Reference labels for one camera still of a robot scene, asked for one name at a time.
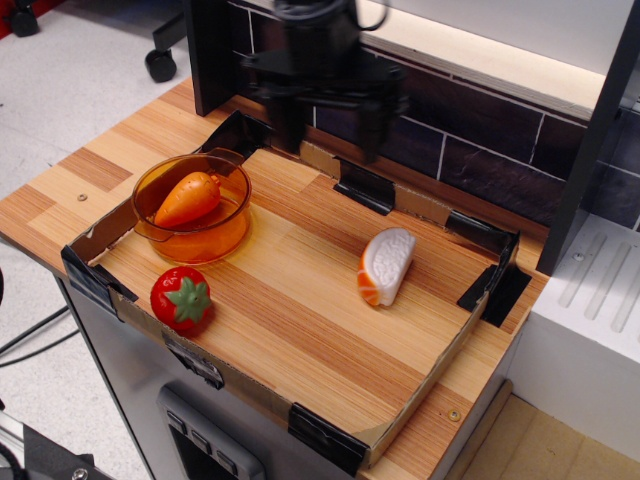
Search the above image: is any red toy strawberry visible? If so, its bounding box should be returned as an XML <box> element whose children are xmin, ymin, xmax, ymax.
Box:
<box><xmin>150</xmin><ymin>266</ymin><xmax>213</xmax><ymax>331</ymax></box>

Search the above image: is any black equipment at lower left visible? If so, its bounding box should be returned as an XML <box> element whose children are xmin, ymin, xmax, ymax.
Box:
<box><xmin>1</xmin><ymin>403</ymin><xmax>111</xmax><ymax>480</ymax></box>

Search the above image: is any orange toy carrot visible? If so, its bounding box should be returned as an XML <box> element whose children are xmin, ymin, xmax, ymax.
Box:
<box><xmin>154</xmin><ymin>172</ymin><xmax>221</xmax><ymax>228</ymax></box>

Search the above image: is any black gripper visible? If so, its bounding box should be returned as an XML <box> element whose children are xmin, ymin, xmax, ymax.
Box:
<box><xmin>242</xmin><ymin>29</ymin><xmax>407</xmax><ymax>164</ymax></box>

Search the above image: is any white orange toy sushi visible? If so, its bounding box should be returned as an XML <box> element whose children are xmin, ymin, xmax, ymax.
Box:
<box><xmin>357</xmin><ymin>228</ymin><xmax>416</xmax><ymax>306</ymax></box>

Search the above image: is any orange transparent plastic pot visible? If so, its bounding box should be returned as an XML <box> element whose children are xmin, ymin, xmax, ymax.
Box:
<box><xmin>131</xmin><ymin>148</ymin><xmax>252</xmax><ymax>264</ymax></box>

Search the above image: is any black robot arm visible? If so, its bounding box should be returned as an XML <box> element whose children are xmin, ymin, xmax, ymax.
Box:
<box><xmin>243</xmin><ymin>1</ymin><xmax>407</xmax><ymax>163</ymax></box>

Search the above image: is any black floor cable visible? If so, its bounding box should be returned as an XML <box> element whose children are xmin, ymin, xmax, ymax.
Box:
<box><xmin>0</xmin><ymin>304</ymin><xmax>81</xmax><ymax>370</ymax></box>

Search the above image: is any black office chair wheel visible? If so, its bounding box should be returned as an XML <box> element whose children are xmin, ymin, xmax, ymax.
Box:
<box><xmin>144</xmin><ymin>9</ymin><xmax>186</xmax><ymax>84</ymax></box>

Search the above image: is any dark grey shelf post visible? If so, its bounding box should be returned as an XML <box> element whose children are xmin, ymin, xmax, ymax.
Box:
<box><xmin>537</xmin><ymin>1</ymin><xmax>639</xmax><ymax>276</ymax></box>

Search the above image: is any white toy sink drainboard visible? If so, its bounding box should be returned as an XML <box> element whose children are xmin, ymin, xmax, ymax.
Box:
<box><xmin>509</xmin><ymin>215</ymin><xmax>639</xmax><ymax>458</ymax></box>

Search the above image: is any cardboard fence with black tape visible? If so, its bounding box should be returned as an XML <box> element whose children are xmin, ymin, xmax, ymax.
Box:
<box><xmin>61</xmin><ymin>113</ymin><xmax>533</xmax><ymax>479</ymax></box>

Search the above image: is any grey control panel with buttons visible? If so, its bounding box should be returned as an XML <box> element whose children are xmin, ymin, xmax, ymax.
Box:
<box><xmin>157</xmin><ymin>386</ymin><xmax>266</xmax><ymax>480</ymax></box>

